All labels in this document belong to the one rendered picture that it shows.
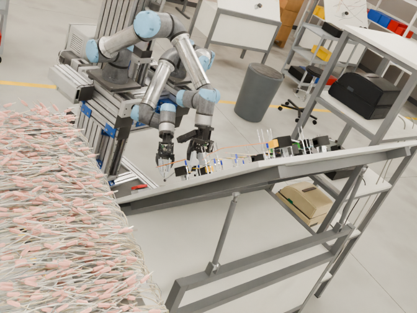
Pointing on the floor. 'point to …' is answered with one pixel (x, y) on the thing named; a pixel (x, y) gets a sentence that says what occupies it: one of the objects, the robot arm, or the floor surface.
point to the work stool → (304, 91)
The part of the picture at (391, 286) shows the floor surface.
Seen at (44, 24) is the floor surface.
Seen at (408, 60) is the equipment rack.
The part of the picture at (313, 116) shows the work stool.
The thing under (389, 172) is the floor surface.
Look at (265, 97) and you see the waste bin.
